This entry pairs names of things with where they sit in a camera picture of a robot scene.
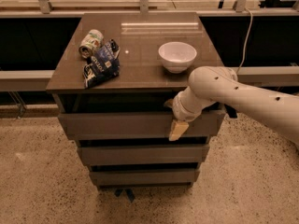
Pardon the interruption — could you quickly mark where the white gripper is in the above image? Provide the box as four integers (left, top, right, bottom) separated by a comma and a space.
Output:
164, 91, 203, 141

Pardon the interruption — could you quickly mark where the grey top drawer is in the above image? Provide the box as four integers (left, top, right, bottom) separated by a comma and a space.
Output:
58, 110, 224, 140

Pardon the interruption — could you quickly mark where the grey drawer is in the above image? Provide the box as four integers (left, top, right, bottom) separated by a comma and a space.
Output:
58, 110, 224, 140
90, 169, 199, 186
78, 145, 209, 166

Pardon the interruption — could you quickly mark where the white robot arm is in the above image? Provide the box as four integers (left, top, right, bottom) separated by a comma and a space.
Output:
167, 66, 299, 145

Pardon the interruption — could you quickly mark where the grey middle drawer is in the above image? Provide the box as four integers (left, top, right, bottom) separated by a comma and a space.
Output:
78, 145, 209, 166

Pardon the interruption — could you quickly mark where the grey drawer cabinet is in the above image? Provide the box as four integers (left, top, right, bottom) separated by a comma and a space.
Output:
45, 11, 235, 190

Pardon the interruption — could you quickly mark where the grey bottom drawer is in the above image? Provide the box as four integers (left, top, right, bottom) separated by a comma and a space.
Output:
90, 169, 199, 186

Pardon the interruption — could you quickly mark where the white bowl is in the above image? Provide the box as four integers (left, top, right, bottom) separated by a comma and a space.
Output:
158, 42, 197, 74

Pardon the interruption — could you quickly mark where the blue chip bag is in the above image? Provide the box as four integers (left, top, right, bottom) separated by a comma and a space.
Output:
83, 39, 120, 89

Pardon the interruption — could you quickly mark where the blue tape cross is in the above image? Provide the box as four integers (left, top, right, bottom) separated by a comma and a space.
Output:
114, 189, 135, 203

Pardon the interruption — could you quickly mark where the green white drink can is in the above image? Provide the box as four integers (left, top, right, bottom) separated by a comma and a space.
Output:
78, 29, 104, 59

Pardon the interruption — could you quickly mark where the white cable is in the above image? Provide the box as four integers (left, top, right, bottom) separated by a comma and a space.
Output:
236, 7, 254, 75

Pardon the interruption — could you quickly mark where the metal railing frame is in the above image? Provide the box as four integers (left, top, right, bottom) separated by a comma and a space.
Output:
0, 0, 299, 15

